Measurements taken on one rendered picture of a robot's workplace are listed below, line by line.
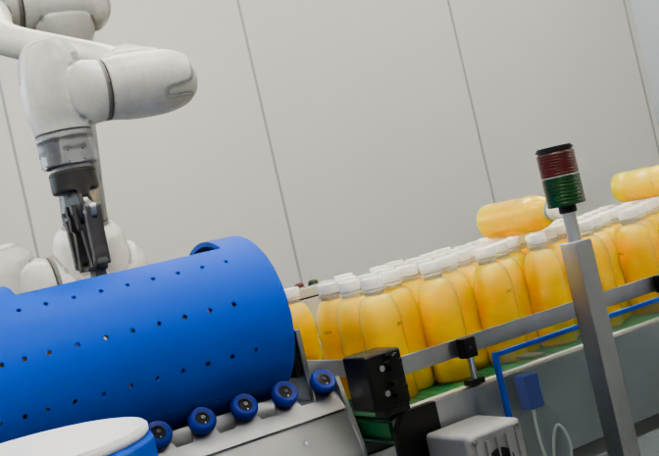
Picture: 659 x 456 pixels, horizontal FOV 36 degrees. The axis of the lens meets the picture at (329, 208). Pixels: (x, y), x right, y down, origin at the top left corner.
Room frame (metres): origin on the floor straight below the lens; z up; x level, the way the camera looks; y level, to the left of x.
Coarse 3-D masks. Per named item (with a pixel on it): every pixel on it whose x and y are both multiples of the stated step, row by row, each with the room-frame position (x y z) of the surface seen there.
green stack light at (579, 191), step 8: (568, 176) 1.67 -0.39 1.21; (576, 176) 1.68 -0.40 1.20; (544, 184) 1.69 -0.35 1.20; (552, 184) 1.68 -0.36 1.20; (560, 184) 1.67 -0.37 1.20; (568, 184) 1.67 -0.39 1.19; (576, 184) 1.68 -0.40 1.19; (544, 192) 1.70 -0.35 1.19; (552, 192) 1.68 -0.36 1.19; (560, 192) 1.67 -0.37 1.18; (568, 192) 1.67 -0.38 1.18; (576, 192) 1.67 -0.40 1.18; (552, 200) 1.68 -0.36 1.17; (560, 200) 1.67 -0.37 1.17; (568, 200) 1.67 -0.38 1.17; (576, 200) 1.67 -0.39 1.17; (584, 200) 1.68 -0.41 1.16; (552, 208) 1.69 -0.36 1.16
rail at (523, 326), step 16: (624, 288) 1.96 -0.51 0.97; (640, 288) 1.98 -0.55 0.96; (608, 304) 1.93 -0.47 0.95; (528, 320) 1.83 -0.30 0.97; (544, 320) 1.85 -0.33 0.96; (560, 320) 1.87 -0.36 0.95; (480, 336) 1.77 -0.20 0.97; (496, 336) 1.79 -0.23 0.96; (512, 336) 1.81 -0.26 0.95; (416, 352) 1.70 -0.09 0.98; (432, 352) 1.72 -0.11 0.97; (448, 352) 1.73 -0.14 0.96; (416, 368) 1.69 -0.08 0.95
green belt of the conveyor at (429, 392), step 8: (488, 368) 1.86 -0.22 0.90; (488, 376) 1.78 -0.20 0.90; (440, 384) 1.80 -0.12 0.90; (448, 384) 1.79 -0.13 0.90; (456, 384) 1.77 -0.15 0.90; (464, 384) 1.75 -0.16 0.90; (424, 392) 1.76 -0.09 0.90; (432, 392) 1.75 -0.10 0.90; (440, 392) 1.73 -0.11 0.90; (416, 400) 1.71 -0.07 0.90; (352, 408) 1.78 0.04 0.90; (360, 416) 1.74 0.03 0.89; (368, 416) 1.72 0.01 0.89; (392, 416) 1.67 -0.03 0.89; (360, 424) 1.74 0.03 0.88; (368, 424) 1.72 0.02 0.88; (376, 424) 1.70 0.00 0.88; (384, 424) 1.67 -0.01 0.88; (368, 432) 1.72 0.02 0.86; (376, 432) 1.70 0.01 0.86; (384, 432) 1.68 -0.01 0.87; (368, 440) 1.77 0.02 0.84; (376, 440) 1.73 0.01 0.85; (384, 440) 1.69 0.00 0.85; (392, 440) 1.67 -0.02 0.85
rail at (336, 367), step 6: (312, 360) 1.89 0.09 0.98; (318, 360) 1.87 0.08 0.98; (324, 360) 1.86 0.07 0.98; (330, 360) 1.83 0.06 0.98; (336, 360) 1.82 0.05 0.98; (312, 366) 1.89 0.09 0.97; (318, 366) 1.87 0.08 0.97; (324, 366) 1.86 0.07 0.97; (330, 366) 1.84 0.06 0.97; (336, 366) 1.82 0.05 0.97; (342, 366) 1.80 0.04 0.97; (312, 372) 1.90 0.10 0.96; (330, 372) 1.84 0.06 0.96; (336, 372) 1.82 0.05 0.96; (342, 372) 1.81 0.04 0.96
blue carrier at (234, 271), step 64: (192, 256) 1.66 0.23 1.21; (256, 256) 1.69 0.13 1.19; (0, 320) 1.46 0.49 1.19; (64, 320) 1.49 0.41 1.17; (128, 320) 1.53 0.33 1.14; (192, 320) 1.58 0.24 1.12; (256, 320) 1.63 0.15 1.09; (0, 384) 1.42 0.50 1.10; (64, 384) 1.46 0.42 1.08; (192, 384) 1.58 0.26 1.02; (256, 384) 1.66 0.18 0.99
